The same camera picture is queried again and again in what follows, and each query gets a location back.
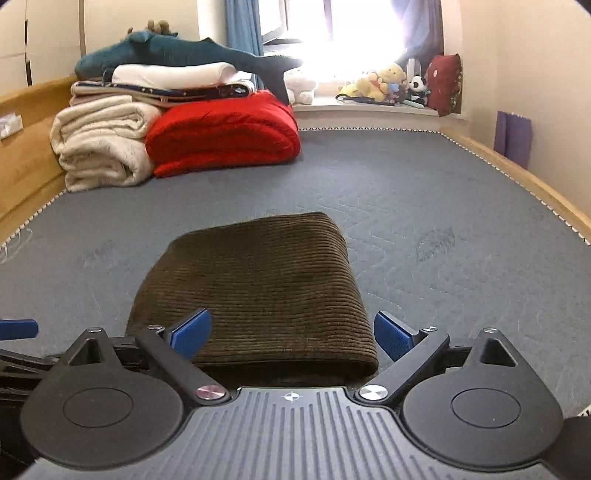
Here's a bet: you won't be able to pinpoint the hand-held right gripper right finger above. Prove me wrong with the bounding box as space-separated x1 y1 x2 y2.
355 311 518 407

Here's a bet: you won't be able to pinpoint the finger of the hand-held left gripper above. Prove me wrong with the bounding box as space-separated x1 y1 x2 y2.
0 318 39 341

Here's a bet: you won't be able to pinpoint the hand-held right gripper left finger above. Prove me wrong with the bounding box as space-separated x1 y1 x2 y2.
69 308 232 407

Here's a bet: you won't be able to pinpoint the brown corduroy pants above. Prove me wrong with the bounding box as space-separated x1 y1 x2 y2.
126 211 380 377

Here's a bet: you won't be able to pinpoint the grey quilted mattress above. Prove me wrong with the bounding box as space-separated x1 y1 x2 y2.
0 128 591 418

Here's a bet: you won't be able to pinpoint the red folded quilt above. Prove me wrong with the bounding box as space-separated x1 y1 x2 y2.
145 90 300 178

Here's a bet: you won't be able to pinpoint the small white box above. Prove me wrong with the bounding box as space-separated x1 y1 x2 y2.
0 114 25 140

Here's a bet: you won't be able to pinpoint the cream fleece folded blanket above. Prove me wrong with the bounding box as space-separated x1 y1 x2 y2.
50 99 162 193

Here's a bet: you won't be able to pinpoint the white window sill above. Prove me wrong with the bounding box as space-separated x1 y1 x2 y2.
292 99 468 133

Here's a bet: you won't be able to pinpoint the purple mat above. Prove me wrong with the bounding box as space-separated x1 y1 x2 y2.
494 111 533 169

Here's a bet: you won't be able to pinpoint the navy star-printed blanket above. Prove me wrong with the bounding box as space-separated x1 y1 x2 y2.
71 79 256 104

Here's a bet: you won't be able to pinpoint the panda plush toy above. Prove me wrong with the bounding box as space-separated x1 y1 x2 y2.
406 76 433 106

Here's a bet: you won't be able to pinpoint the yellow bear plush toy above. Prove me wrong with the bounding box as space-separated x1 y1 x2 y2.
339 64 409 102

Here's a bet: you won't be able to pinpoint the white folded blanket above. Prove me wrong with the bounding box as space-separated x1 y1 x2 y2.
112 62 238 89

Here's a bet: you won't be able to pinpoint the dark red cushion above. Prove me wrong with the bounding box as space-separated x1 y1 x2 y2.
425 53 463 117

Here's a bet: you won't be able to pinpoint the white plush toy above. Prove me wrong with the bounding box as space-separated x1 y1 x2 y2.
284 68 317 105

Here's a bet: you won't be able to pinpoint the blue shark plush toy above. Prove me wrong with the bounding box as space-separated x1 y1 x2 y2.
75 31 304 105

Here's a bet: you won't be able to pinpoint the white wardrobe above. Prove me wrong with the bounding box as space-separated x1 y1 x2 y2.
0 0 85 95

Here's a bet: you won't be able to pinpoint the brown plush toy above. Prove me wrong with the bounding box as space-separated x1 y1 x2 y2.
127 19 179 38

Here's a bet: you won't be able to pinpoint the blue curtain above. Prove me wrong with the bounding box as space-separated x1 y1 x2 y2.
392 0 445 70
225 0 265 55

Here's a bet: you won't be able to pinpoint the wooden bed frame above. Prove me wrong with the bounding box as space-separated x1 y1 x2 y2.
0 76 591 252

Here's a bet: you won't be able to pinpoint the black strap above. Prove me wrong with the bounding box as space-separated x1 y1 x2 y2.
335 93 396 107

